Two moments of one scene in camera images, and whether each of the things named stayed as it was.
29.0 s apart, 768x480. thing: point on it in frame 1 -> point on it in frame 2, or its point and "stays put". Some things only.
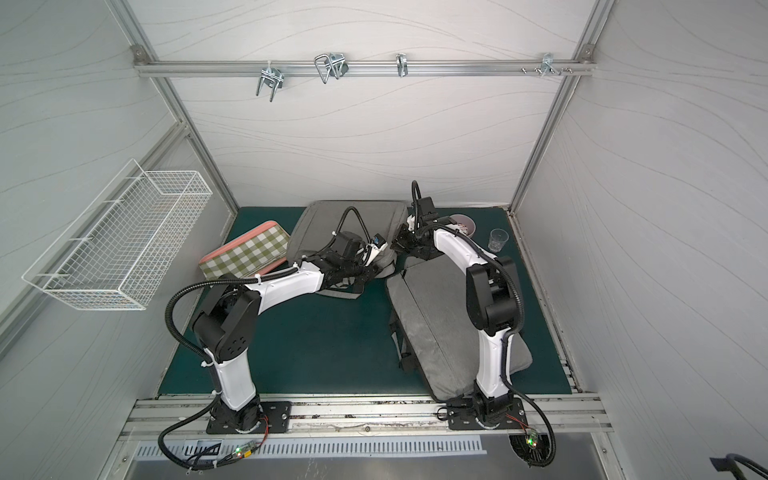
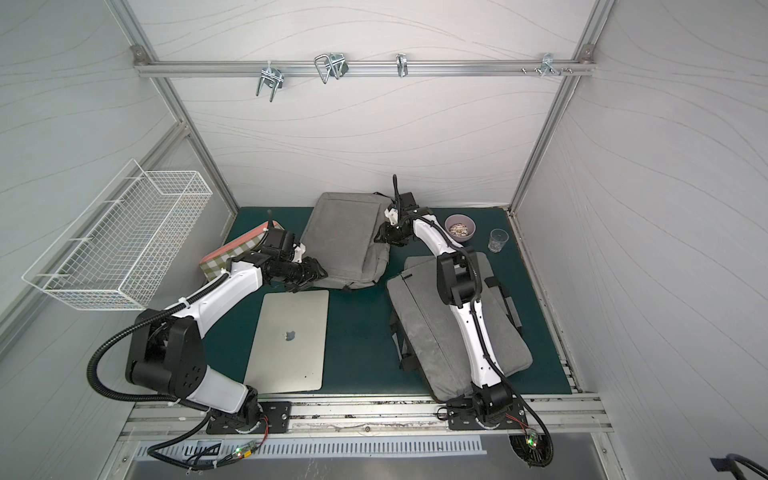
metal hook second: x=333 y=64 stays put
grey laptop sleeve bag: x=429 y=298 stays put
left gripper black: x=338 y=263 -> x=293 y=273
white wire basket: x=115 y=254 stays put
